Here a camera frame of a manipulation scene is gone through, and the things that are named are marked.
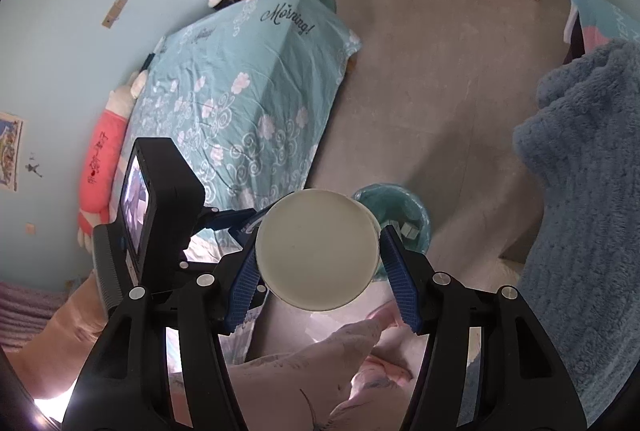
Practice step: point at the wall socket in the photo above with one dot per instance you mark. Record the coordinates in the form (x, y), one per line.
(30, 228)

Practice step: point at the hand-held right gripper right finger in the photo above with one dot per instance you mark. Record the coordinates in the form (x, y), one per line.
(400, 281)

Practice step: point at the bed with teal floral cover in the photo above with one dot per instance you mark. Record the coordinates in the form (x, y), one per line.
(240, 76)

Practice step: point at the teal pink printed bedding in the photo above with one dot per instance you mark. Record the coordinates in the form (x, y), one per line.
(605, 21)

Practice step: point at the pink printed cloth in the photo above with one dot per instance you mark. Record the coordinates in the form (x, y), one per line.
(300, 386)

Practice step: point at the pink long plush pillow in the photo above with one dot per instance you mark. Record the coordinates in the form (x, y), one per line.
(102, 151)

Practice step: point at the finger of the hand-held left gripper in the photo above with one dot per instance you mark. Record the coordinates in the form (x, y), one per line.
(235, 221)

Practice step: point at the person's left forearm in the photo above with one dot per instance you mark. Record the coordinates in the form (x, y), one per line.
(60, 351)

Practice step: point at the blue fuzzy blanket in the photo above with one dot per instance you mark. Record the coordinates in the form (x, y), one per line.
(585, 211)

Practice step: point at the wall poster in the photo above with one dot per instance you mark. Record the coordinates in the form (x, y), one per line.
(10, 151)

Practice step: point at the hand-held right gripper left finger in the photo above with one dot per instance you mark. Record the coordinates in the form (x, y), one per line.
(240, 296)

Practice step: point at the white paper cup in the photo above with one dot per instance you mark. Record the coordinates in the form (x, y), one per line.
(315, 251)

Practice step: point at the trash bin with teal bag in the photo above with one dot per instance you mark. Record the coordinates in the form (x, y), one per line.
(400, 206)

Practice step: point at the purple cloth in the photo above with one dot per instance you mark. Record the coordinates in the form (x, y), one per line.
(25, 311)

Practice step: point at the brown wall patch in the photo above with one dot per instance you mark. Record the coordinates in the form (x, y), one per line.
(114, 12)

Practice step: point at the dark wall sticker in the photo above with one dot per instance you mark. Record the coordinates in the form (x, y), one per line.
(34, 168)

